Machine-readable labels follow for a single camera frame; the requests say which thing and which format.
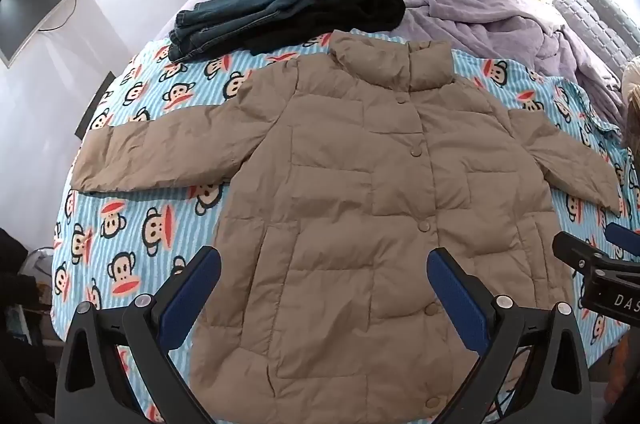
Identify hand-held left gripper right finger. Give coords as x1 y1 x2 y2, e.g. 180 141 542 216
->
426 247 593 424

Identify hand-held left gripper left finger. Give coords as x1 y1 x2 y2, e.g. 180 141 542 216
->
54 245 222 424

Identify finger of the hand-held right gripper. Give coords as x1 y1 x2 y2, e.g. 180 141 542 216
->
552 231 617 276
604 222 640 263

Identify tan puffer jacket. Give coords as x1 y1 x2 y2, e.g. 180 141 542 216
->
71 30 622 424

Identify person's right forearm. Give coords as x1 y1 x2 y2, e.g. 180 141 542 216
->
604 329 640 422

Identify blue striped monkey print blanket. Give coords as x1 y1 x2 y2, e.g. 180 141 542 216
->
52 28 640 424

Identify beige plush toy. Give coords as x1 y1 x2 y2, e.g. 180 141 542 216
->
620 54 640 150

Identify dark clutter beside bed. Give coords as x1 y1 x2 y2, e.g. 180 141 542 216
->
0 228 57 424

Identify grey quilted pillow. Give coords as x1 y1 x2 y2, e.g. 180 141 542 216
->
554 0 640 72

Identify purple quilt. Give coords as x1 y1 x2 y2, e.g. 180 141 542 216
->
197 0 628 130

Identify dark blue jeans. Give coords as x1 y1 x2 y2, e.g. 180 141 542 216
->
168 0 366 64

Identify black garment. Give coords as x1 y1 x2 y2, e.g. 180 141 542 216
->
245 0 407 56

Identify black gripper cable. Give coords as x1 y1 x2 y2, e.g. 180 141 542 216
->
492 346 532 421

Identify television cable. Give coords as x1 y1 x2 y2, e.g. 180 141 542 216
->
39 0 79 33

